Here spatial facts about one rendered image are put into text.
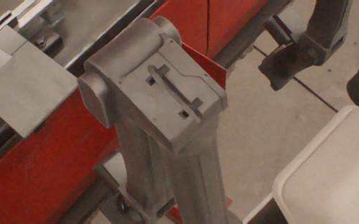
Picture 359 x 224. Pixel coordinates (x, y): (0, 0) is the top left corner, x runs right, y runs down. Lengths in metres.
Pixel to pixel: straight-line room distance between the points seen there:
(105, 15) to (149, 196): 0.83
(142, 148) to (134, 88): 0.16
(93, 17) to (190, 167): 1.02
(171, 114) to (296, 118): 1.89
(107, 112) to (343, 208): 0.34
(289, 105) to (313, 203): 1.67
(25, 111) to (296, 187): 0.69
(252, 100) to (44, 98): 1.29
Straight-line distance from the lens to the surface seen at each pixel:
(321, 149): 0.87
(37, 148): 1.64
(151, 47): 0.59
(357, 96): 1.06
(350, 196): 0.79
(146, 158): 0.73
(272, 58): 1.24
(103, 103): 0.58
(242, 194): 2.27
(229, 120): 2.40
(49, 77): 1.35
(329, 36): 1.04
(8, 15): 1.50
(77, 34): 1.57
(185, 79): 0.57
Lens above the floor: 2.10
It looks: 60 degrees down
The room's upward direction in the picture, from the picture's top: 3 degrees counter-clockwise
